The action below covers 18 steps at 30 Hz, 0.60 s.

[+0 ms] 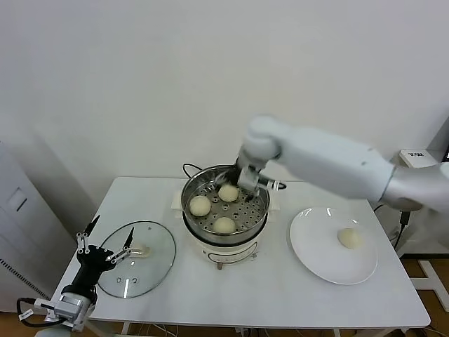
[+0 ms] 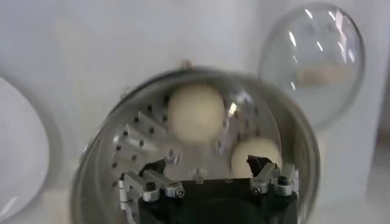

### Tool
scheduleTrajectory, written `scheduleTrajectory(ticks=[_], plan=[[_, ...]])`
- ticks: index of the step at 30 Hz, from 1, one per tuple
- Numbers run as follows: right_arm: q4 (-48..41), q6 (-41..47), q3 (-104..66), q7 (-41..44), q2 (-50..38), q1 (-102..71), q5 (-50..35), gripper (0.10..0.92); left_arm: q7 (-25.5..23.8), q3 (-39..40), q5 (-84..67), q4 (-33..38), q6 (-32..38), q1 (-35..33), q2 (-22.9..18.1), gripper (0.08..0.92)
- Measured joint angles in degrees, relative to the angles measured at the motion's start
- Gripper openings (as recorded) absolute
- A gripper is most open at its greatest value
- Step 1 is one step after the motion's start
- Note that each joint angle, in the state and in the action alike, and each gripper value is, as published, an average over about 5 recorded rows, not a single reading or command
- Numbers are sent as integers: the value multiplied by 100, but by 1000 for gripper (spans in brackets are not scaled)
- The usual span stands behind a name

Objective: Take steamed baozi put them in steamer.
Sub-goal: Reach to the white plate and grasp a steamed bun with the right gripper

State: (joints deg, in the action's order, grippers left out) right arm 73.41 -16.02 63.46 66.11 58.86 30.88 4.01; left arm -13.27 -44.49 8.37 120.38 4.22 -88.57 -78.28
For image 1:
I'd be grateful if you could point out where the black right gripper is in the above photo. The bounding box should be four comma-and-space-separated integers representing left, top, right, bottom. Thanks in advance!
215, 156, 262, 204

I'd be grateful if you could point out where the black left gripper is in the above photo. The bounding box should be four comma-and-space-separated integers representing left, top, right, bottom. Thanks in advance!
63, 215, 135, 299

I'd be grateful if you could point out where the white steamed baozi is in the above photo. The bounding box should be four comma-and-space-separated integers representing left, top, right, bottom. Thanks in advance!
189, 195, 213, 217
217, 184, 241, 203
213, 216, 236, 235
337, 227, 364, 250

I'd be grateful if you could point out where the round glass pot lid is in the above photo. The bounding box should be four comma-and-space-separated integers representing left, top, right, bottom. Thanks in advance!
95, 220, 176, 299

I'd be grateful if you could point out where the perforated steel steamer basket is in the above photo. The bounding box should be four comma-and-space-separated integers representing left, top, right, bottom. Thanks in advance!
180, 164, 270, 246

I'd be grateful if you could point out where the white electric cooker base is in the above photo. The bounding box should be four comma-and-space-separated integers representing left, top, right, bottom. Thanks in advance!
170, 191, 281, 272

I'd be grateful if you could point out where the grey metal cabinet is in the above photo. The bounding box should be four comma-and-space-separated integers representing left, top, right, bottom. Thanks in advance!
0, 140, 78, 313

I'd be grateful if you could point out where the white round plate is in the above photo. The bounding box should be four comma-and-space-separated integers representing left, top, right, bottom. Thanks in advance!
289, 206, 379, 285

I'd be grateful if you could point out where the black cooker power cord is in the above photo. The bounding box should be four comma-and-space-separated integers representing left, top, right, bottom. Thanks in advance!
181, 162, 205, 180

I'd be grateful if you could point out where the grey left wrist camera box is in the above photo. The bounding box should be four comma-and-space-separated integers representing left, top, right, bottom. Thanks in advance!
52, 293, 88, 326

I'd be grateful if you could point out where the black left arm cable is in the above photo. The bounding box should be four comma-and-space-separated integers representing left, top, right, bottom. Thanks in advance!
17, 297, 53, 321

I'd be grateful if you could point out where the black power adapter with cable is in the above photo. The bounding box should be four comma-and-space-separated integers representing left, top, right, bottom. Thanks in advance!
372, 203, 413, 249

